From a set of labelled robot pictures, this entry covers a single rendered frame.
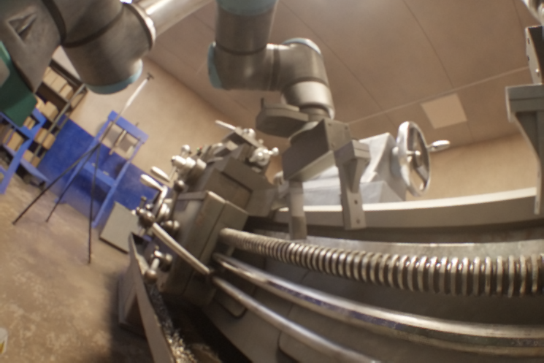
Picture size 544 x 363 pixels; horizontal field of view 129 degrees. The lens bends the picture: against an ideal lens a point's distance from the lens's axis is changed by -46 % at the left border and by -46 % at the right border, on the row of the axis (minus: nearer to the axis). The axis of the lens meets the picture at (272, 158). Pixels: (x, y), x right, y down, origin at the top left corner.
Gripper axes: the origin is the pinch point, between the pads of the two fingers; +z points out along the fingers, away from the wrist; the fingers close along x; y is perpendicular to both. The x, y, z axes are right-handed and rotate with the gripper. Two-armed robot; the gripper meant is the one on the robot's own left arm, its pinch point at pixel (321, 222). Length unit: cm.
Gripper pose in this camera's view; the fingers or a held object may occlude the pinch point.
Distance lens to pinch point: 35.5
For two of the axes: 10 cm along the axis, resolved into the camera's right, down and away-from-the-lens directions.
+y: 9.0, 1.3, 4.1
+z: 0.5, 9.2, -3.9
